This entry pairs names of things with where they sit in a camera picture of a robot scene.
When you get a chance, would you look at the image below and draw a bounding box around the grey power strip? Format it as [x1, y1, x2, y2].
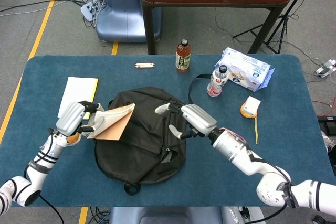
[314, 60, 336, 78]

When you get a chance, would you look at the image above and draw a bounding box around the wrapped golden bread bun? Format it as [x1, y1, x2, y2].
[66, 133, 81, 145]

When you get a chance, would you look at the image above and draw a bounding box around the blue white tissue pack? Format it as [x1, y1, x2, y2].
[214, 47, 276, 92]

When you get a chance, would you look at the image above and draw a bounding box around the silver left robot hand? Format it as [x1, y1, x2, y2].
[55, 100, 106, 141]

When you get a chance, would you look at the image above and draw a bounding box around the brown tea bottle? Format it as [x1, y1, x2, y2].
[175, 38, 192, 73]

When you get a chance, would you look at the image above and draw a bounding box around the black backpack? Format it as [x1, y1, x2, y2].
[94, 73, 212, 196]

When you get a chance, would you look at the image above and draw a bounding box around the blue grey robot torso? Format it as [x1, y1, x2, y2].
[109, 206, 266, 224]

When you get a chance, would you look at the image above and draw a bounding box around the white power strip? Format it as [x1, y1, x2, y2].
[80, 0, 99, 22]

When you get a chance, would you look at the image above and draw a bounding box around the small white box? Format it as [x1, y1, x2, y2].
[241, 96, 261, 116]

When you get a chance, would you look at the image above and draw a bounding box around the white notepad with yellow edge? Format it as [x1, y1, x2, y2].
[57, 76, 99, 120]

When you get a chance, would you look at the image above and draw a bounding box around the black floor device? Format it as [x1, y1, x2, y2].
[317, 115, 336, 135]

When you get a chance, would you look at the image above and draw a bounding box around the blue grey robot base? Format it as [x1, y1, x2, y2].
[96, 0, 162, 43]

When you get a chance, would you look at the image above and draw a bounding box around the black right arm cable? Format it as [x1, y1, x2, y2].
[245, 149, 299, 224]

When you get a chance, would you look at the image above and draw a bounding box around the brown spiral notebook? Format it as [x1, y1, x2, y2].
[86, 102, 136, 141]

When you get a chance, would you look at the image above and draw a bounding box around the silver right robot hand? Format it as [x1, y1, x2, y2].
[154, 102, 218, 140]

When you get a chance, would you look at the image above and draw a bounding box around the blue felt table mat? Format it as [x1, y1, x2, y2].
[0, 54, 330, 208]

